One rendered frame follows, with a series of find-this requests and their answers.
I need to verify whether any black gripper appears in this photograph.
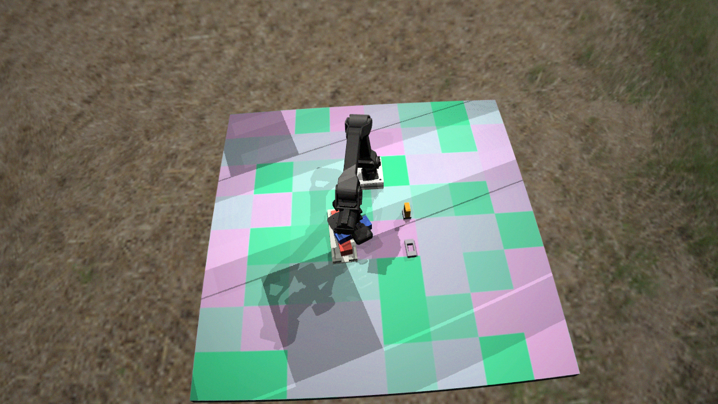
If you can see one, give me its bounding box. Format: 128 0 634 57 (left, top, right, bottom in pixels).
351 208 373 245

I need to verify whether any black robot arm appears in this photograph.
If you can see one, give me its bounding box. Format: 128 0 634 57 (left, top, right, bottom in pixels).
327 114 381 235

